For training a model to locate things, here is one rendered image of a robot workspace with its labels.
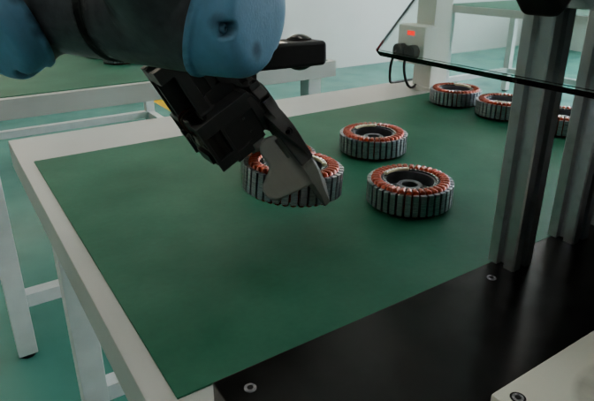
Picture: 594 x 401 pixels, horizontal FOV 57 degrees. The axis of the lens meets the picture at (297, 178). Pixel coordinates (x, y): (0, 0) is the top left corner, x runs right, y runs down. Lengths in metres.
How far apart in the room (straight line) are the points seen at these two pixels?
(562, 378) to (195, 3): 0.34
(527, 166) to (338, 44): 5.34
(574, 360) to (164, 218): 0.47
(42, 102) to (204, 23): 1.18
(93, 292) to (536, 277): 0.43
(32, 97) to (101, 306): 0.96
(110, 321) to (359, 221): 0.32
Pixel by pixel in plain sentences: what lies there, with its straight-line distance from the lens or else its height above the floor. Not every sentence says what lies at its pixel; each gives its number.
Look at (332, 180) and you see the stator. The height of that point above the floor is 0.83.
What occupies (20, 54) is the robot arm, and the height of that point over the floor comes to 0.99.
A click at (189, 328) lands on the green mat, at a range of 0.50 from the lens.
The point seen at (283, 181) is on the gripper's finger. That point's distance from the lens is 0.53.
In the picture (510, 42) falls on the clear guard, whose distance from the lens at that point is 0.24.
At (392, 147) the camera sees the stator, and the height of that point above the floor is 0.77.
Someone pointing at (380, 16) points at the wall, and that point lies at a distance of 6.15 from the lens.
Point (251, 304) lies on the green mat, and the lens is 0.52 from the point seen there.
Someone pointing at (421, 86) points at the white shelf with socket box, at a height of 0.76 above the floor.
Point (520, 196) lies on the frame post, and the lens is 0.54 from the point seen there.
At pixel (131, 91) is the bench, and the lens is 1.51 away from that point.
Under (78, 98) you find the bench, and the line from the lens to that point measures 1.48.
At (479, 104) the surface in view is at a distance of 1.18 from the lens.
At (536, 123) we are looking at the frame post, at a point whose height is 0.92.
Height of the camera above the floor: 1.05
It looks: 22 degrees down
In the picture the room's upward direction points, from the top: straight up
